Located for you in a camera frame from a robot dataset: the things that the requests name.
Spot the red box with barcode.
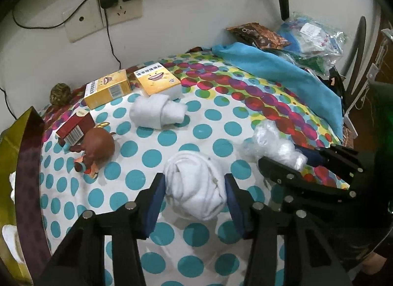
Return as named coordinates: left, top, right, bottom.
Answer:
left=56, top=111, right=96, bottom=147

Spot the brown cow figurine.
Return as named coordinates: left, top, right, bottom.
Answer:
left=69, top=122, right=116, bottom=179

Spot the brown knobbly ball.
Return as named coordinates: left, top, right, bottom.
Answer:
left=49, top=82, right=72, bottom=105

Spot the brown snack bag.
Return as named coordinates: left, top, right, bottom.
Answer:
left=225, top=22, right=292, bottom=50

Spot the black chair back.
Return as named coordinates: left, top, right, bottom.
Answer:
left=342, top=15, right=367, bottom=111

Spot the blue cloth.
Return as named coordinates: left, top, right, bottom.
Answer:
left=212, top=42, right=344, bottom=142

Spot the clear plastic bag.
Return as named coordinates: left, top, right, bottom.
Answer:
left=276, top=12, right=347, bottom=68
left=241, top=120, right=308, bottom=170

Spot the black cloth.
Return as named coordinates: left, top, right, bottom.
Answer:
left=319, top=68, right=346, bottom=99

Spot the green plastic bag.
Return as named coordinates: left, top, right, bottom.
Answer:
left=264, top=47, right=332, bottom=76

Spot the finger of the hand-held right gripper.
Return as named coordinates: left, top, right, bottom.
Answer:
left=293, top=143, right=377, bottom=189
left=258, top=156, right=360, bottom=213

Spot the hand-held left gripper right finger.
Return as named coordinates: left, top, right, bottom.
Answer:
left=224, top=174, right=353, bottom=286

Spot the polka dot tablecloth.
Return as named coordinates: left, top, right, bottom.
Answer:
left=35, top=51, right=353, bottom=286

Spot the black adapter cable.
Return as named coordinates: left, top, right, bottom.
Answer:
left=104, top=8, right=122, bottom=70

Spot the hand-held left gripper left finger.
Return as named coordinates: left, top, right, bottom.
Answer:
left=35, top=173, right=168, bottom=286

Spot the black plug cable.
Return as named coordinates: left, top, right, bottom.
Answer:
left=12, top=0, right=153, bottom=29

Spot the white wall socket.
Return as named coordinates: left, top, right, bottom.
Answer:
left=100, top=0, right=144, bottom=27

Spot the yellow and white box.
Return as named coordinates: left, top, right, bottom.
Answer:
left=134, top=62, right=182, bottom=102

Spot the yellow box with barcode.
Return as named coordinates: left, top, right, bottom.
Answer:
left=84, top=69, right=132, bottom=110

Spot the white knotted sock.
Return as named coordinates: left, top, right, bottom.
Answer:
left=129, top=94, right=188, bottom=130

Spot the gold tin tray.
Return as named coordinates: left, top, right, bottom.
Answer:
left=0, top=106, right=53, bottom=285

